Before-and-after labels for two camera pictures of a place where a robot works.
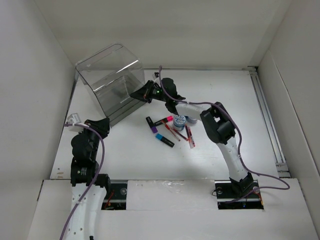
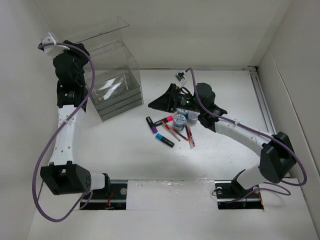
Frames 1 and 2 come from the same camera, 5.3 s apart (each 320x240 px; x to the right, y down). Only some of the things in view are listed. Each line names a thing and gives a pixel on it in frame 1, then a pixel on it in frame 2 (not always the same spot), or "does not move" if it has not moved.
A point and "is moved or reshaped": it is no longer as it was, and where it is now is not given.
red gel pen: [166, 126] does not move
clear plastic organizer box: [111, 74] is moved or reshaped
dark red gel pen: [185, 138] does not move
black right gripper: [143, 93] → [168, 102]
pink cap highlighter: [164, 120] does not move
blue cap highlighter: [164, 140] does not move
